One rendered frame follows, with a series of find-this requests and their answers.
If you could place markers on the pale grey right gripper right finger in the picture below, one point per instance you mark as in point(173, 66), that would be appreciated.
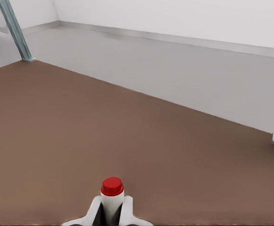
point(128, 210)

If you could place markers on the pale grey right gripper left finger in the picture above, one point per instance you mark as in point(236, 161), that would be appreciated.
point(94, 210)

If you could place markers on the white marker with red cap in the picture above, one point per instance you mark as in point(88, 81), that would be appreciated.
point(112, 196)

